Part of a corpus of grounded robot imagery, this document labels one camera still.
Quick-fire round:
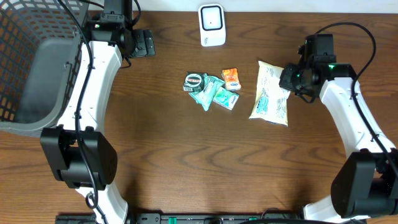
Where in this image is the orange small packet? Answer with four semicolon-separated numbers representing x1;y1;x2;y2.
221;68;241;91

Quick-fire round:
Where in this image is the dark mesh plastic basket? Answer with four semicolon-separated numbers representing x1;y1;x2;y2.
1;0;88;137

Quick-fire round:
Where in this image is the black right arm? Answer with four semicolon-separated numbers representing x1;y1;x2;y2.
279;34;397;223

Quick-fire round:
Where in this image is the yellow snack bag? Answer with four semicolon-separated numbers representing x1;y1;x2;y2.
249;60;290;126

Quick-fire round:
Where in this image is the green tissue pack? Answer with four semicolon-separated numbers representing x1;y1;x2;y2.
213;87;239;110

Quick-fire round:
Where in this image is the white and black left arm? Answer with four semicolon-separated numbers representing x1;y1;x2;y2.
40;21;155;223

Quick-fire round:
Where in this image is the white barcode scanner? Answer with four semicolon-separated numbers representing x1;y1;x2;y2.
198;4;226;47

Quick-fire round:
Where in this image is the round label dark packet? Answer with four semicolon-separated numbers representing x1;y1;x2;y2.
183;72;208;92

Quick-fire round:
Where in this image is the teal snack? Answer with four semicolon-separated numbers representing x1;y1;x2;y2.
189;76;224;111

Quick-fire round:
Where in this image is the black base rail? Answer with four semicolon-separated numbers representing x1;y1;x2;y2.
55;212;368;224

